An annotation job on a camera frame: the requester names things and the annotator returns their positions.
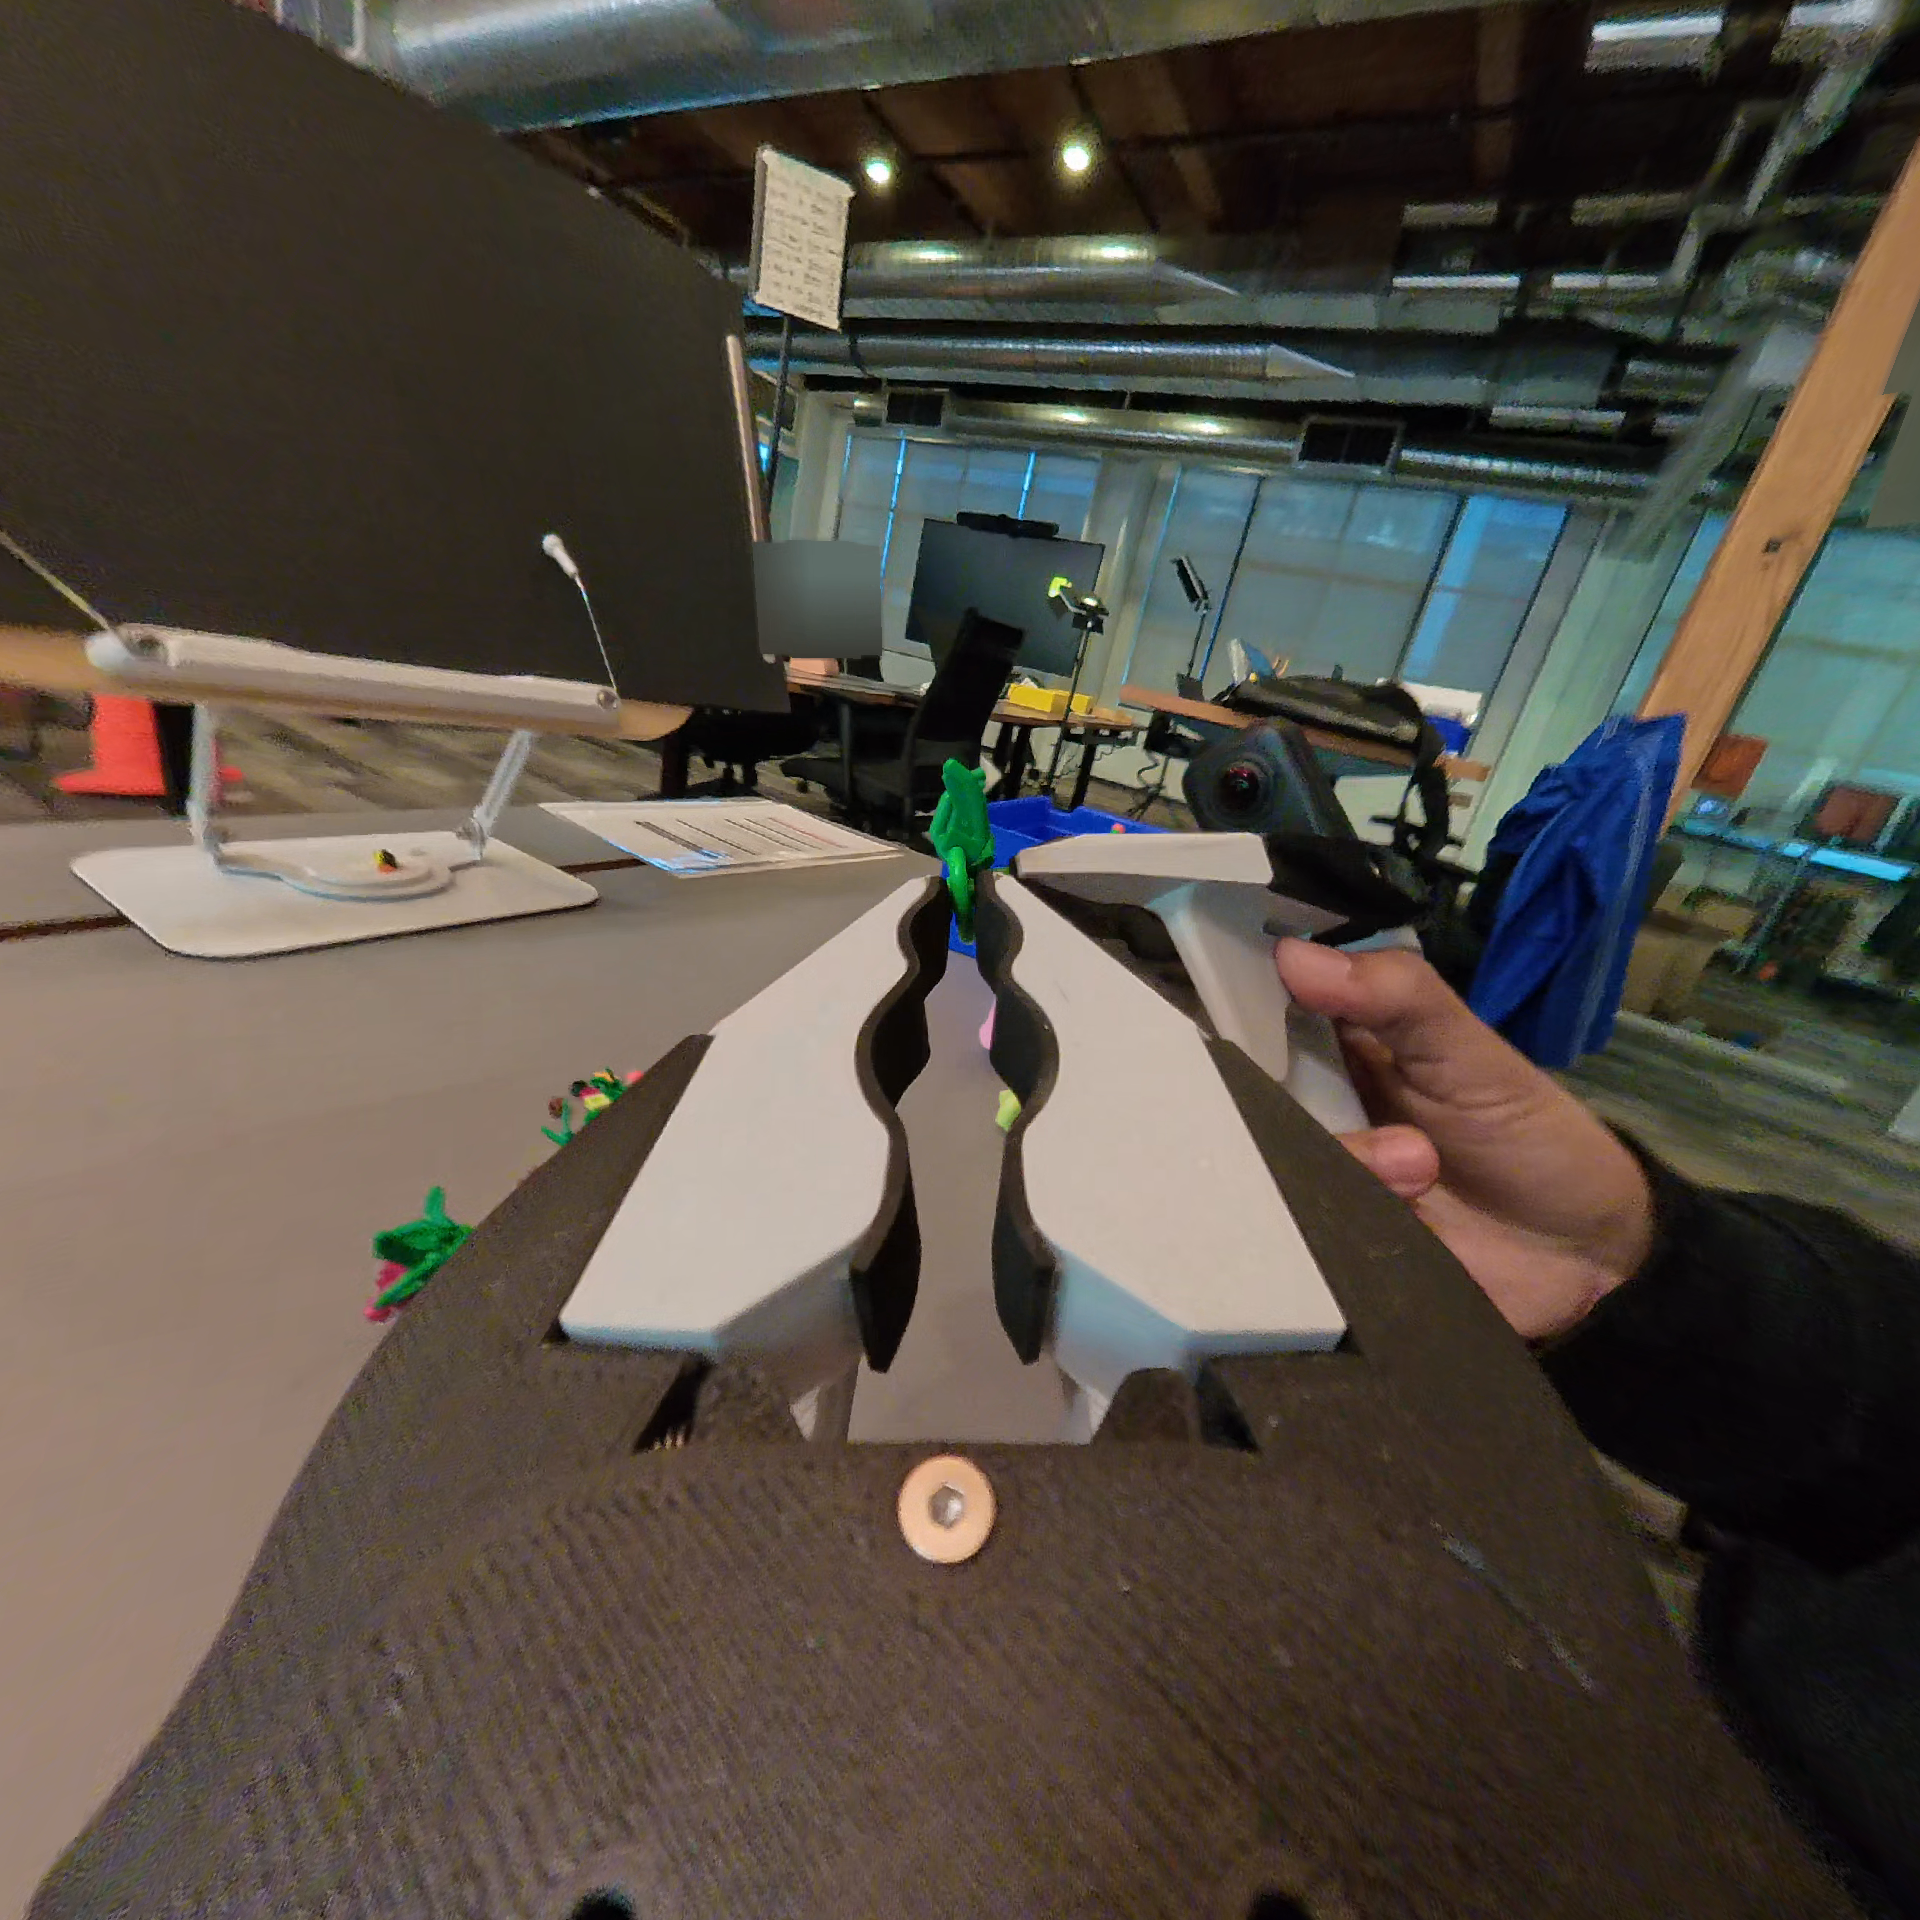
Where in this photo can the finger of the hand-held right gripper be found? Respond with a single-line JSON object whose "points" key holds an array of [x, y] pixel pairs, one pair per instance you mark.
{"points": [[1170, 867], [1237, 990]]}

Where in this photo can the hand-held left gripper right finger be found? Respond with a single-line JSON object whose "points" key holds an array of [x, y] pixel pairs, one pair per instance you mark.
{"points": [[1185, 1200]]}

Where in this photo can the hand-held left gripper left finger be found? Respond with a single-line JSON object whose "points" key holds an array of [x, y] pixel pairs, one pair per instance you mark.
{"points": [[721, 1200]]}

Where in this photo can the pile of toy brick pieces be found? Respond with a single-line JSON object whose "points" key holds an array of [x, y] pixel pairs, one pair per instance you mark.
{"points": [[593, 1094]]}

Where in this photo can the green toy leaf stem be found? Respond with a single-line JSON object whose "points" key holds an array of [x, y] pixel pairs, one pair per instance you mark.
{"points": [[961, 826]]}

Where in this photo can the person's right forearm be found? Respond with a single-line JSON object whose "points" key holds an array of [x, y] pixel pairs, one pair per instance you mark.
{"points": [[1769, 1348]]}

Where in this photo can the person's right hand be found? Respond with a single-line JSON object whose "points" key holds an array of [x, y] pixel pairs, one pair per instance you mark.
{"points": [[1499, 1171]]}

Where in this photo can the blue plastic bin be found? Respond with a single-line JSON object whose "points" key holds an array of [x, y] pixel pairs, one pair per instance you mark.
{"points": [[1065, 826]]}

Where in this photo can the long wooden desk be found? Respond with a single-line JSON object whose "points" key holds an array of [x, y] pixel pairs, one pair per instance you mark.
{"points": [[1119, 715]]}

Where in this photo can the raised wooden desk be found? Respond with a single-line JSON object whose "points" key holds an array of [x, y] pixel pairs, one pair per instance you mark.
{"points": [[1170, 701]]}

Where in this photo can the flat yellow tray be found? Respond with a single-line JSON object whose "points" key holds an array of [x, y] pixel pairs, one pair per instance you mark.
{"points": [[1049, 700]]}

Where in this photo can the blue jacket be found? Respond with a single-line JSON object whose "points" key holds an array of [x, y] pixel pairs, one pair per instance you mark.
{"points": [[1576, 885]]}

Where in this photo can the black high-back office chair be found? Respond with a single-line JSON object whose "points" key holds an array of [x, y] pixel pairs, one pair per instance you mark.
{"points": [[968, 690]]}

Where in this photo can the light on tripod stand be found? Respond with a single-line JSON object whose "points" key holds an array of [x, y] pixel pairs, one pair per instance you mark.
{"points": [[1085, 608]]}

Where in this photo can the studio lamp on stand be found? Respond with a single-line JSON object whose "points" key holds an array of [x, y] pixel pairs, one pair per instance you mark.
{"points": [[1194, 586]]}

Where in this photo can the toy flower plant brown bloom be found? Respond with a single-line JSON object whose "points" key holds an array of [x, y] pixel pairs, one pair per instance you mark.
{"points": [[421, 1243]]}

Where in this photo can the large black monitor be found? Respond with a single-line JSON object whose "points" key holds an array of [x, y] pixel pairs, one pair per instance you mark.
{"points": [[997, 592]]}

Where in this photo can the laminated paper sheet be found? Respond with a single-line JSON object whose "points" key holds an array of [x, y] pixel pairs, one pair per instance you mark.
{"points": [[704, 833]]}

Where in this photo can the wooden pillar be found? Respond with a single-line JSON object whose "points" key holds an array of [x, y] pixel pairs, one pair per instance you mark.
{"points": [[1785, 494]]}

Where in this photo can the white book stand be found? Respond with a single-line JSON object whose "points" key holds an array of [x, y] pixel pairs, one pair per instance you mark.
{"points": [[359, 681]]}

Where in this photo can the white paper sign on pole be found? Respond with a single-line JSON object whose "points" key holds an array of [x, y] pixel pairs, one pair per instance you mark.
{"points": [[803, 233]]}

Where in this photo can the orange traffic cone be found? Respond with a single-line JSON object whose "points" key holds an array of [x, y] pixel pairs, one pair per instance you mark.
{"points": [[128, 750]]}

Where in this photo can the black board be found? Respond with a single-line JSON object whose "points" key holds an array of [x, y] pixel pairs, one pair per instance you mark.
{"points": [[375, 374]]}

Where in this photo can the long silver ceiling duct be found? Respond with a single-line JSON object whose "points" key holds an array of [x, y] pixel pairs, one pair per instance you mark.
{"points": [[1049, 363]]}

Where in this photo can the wide silver ceiling duct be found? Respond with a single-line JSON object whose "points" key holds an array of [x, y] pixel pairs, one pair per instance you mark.
{"points": [[675, 43]]}

